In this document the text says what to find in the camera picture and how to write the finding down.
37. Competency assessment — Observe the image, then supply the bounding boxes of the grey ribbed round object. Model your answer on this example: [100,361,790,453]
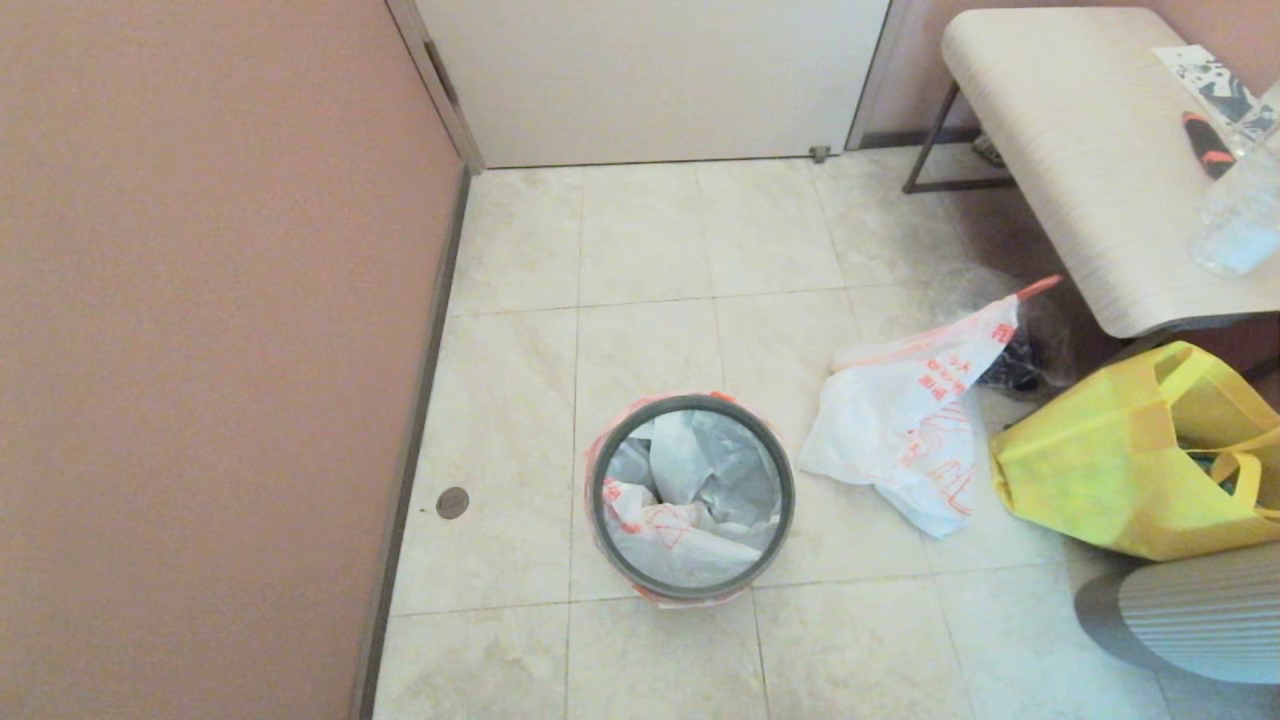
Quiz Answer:
[1075,545,1280,686]

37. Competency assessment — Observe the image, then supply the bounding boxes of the grey bin retaining ring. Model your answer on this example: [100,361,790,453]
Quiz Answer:
[588,394,798,603]

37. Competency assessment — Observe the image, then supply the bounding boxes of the black white printed leaflet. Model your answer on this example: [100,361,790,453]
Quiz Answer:
[1150,45,1276,136]

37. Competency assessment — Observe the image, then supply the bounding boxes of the white trash bag red cartoon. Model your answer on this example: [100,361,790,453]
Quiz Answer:
[584,390,798,608]

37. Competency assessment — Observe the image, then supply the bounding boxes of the beige bench metal legs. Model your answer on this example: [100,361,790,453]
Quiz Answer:
[903,8,1280,339]

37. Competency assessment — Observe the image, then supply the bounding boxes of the large clear plastic bottle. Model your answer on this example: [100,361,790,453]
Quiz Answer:
[1188,85,1280,279]

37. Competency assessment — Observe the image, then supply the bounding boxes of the white plastic bag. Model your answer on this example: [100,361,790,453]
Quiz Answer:
[800,275,1063,539]

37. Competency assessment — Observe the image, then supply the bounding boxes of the white door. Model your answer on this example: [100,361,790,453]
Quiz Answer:
[413,0,891,169]

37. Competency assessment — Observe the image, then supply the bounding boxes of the yellow fabric tote bag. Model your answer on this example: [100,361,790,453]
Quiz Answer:
[990,340,1280,561]

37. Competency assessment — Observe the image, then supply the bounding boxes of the black orange utility knife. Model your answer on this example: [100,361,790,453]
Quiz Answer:
[1180,111,1236,181]

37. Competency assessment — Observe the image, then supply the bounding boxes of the grey wall baseboard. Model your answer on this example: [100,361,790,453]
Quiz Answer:
[350,165,471,720]

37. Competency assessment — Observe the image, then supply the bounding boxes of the green item in tote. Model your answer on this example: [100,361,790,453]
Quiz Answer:
[1185,450,1241,496]

